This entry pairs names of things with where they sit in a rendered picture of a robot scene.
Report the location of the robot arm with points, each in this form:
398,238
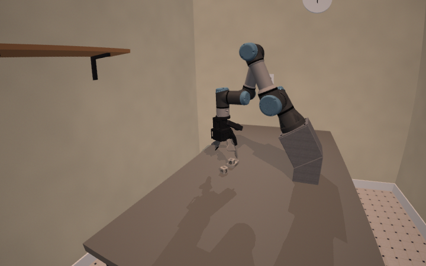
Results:
272,98

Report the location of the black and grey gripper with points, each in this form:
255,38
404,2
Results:
222,132

